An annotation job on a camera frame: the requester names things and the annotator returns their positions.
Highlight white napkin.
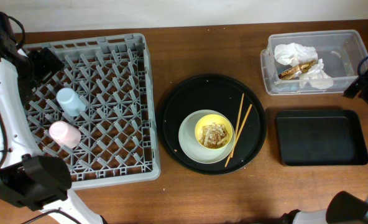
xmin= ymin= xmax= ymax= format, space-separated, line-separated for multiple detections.
xmin=274 ymin=43 xmax=318 ymax=67
xmin=300 ymin=58 xmax=334 ymax=90

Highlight light blue plastic cup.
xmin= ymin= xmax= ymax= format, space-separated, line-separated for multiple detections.
xmin=57 ymin=88 xmax=86 ymax=117

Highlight pink plastic cup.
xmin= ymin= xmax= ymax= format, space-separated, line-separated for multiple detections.
xmin=48 ymin=121 xmax=81 ymax=149

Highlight gold coffee sachet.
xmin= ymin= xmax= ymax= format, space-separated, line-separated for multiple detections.
xmin=278 ymin=60 xmax=317 ymax=80

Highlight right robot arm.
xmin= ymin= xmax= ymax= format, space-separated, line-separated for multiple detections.
xmin=276 ymin=110 xmax=368 ymax=223

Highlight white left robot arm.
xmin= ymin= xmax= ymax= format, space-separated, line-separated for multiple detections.
xmin=0 ymin=48 xmax=105 ymax=223

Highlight grey dishwasher rack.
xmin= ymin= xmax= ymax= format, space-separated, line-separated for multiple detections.
xmin=24 ymin=33 xmax=161 ymax=190

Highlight clear plastic bin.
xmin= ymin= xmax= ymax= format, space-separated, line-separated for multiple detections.
xmin=260 ymin=30 xmax=368 ymax=95

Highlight black rectangular tray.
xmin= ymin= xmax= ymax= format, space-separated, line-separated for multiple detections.
xmin=275 ymin=110 xmax=368 ymax=166

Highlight wooden chopstick right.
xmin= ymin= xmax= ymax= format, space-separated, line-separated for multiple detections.
xmin=224 ymin=104 xmax=253 ymax=167

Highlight wooden chopstick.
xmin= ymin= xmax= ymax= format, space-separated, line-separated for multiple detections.
xmin=224 ymin=104 xmax=253 ymax=167
xmin=229 ymin=93 xmax=244 ymax=158

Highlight wooden chopstick left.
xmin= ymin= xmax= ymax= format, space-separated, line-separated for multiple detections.
xmin=229 ymin=93 xmax=244 ymax=158

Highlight round black tray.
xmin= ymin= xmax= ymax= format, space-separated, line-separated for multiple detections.
xmin=157 ymin=74 xmax=267 ymax=175

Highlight yellow bowl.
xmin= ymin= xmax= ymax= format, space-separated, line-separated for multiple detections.
xmin=195 ymin=114 xmax=234 ymax=150

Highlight food scraps in bowl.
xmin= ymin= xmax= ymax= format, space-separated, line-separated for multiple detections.
xmin=199 ymin=123 xmax=229 ymax=149

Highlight white plate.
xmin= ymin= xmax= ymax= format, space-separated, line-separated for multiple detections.
xmin=178 ymin=110 xmax=236 ymax=164

